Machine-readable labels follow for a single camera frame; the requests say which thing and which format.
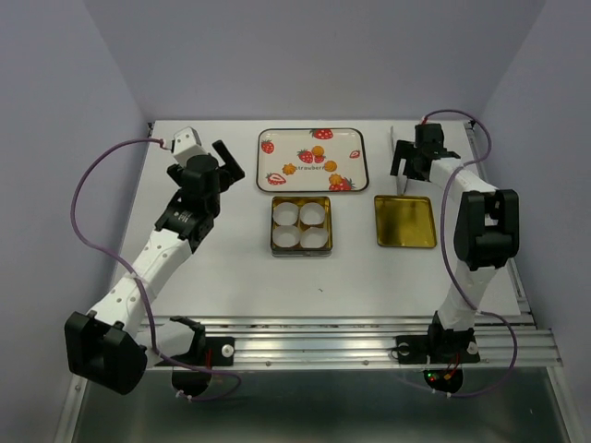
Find metal serving tongs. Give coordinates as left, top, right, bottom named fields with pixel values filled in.
left=390, top=126, right=409, bottom=196

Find flower cookie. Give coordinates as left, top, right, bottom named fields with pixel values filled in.
left=283, top=163, right=296, bottom=175

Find swirl cookie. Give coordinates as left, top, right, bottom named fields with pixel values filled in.
left=312, top=146, right=324, bottom=157

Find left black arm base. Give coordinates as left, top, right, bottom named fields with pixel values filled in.
left=149, top=316, right=242, bottom=402

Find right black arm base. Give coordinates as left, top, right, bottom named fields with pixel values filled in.
left=391, top=313, right=480, bottom=395

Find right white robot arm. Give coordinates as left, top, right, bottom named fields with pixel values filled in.
left=391, top=122, right=520, bottom=365

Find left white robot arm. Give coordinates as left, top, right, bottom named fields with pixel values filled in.
left=65, top=128, right=245, bottom=395

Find strawberry pattern tray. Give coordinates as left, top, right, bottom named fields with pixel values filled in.
left=256, top=127, right=369, bottom=193

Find gold tin lid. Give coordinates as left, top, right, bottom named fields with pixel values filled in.
left=374, top=195, right=437, bottom=249

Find back left paper cup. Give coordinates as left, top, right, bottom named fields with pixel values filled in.
left=272, top=201, right=299, bottom=226

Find paper cup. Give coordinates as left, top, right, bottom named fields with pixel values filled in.
left=299, top=202, right=327, bottom=228
left=272, top=201, right=299, bottom=226
left=300, top=227, right=329, bottom=249
left=271, top=225, right=300, bottom=248

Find front left paper cup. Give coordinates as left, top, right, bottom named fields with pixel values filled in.
left=271, top=225, right=300, bottom=248

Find gold square cookie tin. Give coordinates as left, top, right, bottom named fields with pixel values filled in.
left=270, top=196, right=333, bottom=257

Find back right paper cup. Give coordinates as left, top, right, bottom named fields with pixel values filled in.
left=299, top=202, right=327, bottom=228

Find front right paper cup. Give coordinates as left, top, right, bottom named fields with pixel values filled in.
left=300, top=227, right=329, bottom=249

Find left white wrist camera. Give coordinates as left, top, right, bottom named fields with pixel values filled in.
left=171, top=126, right=208, bottom=167

